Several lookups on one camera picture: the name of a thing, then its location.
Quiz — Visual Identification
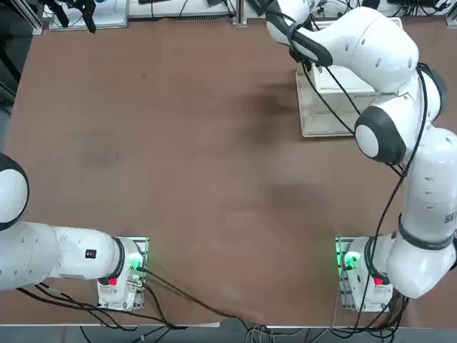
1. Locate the white wire bundle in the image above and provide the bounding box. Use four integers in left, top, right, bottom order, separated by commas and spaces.
245, 323, 278, 343

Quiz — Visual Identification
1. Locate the aluminium frame rail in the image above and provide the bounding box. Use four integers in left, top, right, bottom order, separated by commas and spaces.
9, 0, 44, 36
444, 0, 457, 26

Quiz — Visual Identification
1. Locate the white framed plate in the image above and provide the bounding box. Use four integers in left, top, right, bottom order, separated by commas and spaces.
49, 0, 129, 30

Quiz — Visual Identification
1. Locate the thin black cable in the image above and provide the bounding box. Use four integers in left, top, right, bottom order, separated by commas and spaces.
302, 64, 408, 178

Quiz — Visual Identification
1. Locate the long black power cable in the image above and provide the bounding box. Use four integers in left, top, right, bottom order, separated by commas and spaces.
144, 268, 267, 324

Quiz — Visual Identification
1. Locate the aluminium profile post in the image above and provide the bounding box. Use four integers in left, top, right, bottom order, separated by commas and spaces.
231, 0, 248, 26

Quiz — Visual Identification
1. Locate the black cable bundle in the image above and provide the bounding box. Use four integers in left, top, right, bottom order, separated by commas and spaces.
356, 278, 411, 330
16, 280, 189, 330

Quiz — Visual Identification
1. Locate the thick black cable sleeve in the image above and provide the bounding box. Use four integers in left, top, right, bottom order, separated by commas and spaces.
266, 9, 333, 68

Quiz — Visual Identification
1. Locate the white folding storage box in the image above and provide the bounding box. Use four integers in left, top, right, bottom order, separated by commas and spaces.
295, 65, 380, 139

